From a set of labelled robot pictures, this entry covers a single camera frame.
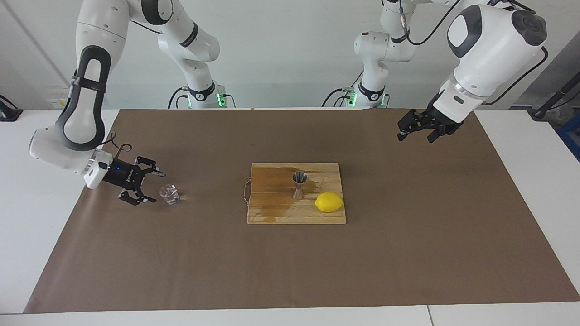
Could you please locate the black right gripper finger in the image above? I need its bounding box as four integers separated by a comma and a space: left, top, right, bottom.
135, 156, 166, 178
118, 189, 157, 206

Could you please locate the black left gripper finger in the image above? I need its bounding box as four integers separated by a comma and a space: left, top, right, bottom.
427, 123, 456, 144
397, 110, 426, 142

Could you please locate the small clear glass cup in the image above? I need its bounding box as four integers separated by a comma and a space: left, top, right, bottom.
159, 184, 180, 205

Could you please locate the steel double jigger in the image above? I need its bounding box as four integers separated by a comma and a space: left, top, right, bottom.
291, 171, 308, 200

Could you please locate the black stand pole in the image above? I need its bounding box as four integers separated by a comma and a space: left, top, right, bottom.
531, 72, 580, 120

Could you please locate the yellow lemon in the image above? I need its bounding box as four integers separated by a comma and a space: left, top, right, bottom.
314, 192, 344, 213

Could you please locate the black desk object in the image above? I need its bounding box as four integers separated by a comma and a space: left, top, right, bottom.
0, 94, 23, 122

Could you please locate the blue crate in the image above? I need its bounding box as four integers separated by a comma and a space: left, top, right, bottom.
558, 115, 580, 161

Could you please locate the wooden cutting board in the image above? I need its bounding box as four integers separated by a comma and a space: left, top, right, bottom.
243, 163, 347, 225

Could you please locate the brown paper table mat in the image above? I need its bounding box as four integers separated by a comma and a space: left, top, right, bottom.
24, 108, 580, 314

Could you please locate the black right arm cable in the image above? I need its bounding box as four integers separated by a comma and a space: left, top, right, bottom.
97, 131, 133, 160

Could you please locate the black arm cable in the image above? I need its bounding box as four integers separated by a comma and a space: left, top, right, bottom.
97, 131, 133, 160
398, 0, 549, 107

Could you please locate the white wall socket box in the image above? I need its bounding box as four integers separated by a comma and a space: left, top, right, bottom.
47, 91, 73, 109

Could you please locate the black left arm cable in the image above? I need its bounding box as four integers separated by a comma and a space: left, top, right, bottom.
398, 0, 549, 107

